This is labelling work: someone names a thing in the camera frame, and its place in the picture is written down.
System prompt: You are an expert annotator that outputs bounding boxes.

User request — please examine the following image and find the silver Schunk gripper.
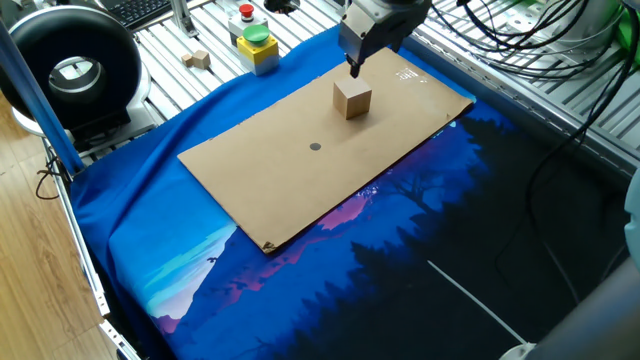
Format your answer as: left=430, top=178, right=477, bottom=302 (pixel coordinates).
left=338, top=0, right=434, bottom=80

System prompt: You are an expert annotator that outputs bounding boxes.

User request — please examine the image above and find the large wooden cube block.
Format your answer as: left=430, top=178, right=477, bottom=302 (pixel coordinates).
left=332, top=75, right=373, bottom=121

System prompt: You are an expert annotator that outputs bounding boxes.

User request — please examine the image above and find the black round object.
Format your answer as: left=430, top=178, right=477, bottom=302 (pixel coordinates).
left=263, top=0, right=301, bottom=15

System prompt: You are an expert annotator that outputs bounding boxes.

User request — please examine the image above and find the yellow box green push button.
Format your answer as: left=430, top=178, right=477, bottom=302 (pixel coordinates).
left=235, top=23, right=280, bottom=77

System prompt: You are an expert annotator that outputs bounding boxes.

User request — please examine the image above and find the brown cardboard sheet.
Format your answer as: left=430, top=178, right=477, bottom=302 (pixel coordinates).
left=177, top=47, right=474, bottom=255

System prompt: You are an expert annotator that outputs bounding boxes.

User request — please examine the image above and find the grey box red stop button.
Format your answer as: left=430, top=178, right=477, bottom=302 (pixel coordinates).
left=228, top=3, right=269, bottom=49

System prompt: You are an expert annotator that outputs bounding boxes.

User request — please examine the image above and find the small wooden cube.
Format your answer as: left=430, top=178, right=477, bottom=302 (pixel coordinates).
left=191, top=49, right=212, bottom=71

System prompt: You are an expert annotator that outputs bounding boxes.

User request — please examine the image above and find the black keyboard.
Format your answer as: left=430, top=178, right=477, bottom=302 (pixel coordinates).
left=99, top=0, right=174, bottom=30

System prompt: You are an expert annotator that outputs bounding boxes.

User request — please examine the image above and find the blue landscape printed cloth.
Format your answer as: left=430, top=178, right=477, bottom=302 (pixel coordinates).
left=69, top=24, right=634, bottom=360

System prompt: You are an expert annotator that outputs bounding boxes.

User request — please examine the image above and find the blue pole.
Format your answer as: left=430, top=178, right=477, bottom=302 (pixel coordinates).
left=0, top=19, right=85, bottom=176

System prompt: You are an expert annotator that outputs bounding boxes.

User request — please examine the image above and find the silver table edge profile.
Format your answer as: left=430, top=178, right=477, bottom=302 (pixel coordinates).
left=42, top=139, right=144, bottom=360

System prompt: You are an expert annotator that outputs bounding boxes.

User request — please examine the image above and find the black gripper cable bundle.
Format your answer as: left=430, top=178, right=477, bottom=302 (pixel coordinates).
left=429, top=0, right=640, bottom=76

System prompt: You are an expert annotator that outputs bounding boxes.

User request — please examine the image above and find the grey aluminium frame rail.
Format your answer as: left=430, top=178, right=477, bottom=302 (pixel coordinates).
left=402, top=22, right=640, bottom=179

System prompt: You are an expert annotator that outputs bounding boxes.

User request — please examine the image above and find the aluminium bracket post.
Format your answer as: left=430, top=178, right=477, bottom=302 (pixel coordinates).
left=168, top=0, right=200, bottom=39

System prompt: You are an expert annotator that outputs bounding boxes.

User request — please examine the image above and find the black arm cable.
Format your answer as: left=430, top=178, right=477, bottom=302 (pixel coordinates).
left=494, top=4, right=640, bottom=286

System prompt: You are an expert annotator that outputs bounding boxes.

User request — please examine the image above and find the white cable tie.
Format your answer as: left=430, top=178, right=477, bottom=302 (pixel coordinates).
left=426, top=258, right=529, bottom=347

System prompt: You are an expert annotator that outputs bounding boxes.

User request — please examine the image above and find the black round ring device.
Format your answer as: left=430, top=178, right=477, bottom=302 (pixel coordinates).
left=0, top=5, right=154, bottom=151

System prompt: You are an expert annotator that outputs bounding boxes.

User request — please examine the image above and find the dark brown cord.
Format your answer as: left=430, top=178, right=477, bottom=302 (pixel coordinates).
left=34, top=157, right=64, bottom=201

